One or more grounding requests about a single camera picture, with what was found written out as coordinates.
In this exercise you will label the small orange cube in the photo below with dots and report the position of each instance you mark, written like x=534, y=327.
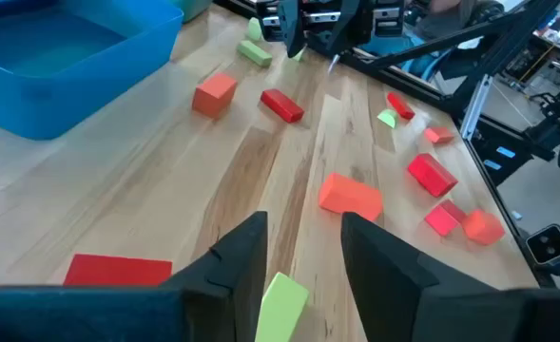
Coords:
x=483, y=227

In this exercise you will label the silver metal bracket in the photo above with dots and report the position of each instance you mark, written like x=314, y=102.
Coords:
x=474, y=107

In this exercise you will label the person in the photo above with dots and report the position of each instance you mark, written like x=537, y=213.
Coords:
x=441, y=26

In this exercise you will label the red rectangular block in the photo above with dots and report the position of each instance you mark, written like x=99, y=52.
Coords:
x=282, y=105
x=118, y=271
x=399, y=105
x=431, y=174

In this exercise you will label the blue plastic bin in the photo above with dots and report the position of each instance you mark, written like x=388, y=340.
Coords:
x=70, y=47

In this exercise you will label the black table-level camera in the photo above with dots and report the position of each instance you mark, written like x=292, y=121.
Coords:
x=548, y=244

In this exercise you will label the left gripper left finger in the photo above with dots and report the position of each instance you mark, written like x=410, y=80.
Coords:
x=232, y=285

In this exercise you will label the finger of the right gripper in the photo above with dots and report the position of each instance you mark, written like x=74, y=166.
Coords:
x=346, y=19
x=291, y=28

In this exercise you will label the green half-cylinder block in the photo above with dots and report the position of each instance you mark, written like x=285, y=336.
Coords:
x=388, y=119

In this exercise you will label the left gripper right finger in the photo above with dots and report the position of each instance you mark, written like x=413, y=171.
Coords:
x=389, y=294

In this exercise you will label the cluttered background workbench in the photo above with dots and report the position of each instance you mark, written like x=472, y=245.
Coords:
x=557, y=45

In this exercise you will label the green rectangular block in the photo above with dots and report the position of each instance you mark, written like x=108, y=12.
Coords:
x=254, y=52
x=279, y=309

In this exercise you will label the small red cube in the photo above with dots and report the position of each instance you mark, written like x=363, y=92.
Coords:
x=445, y=217

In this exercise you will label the teal plastic bin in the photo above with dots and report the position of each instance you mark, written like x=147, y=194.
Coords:
x=191, y=8

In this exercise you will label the orange rectangular block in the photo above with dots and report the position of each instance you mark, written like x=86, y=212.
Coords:
x=351, y=196
x=213, y=95
x=438, y=135

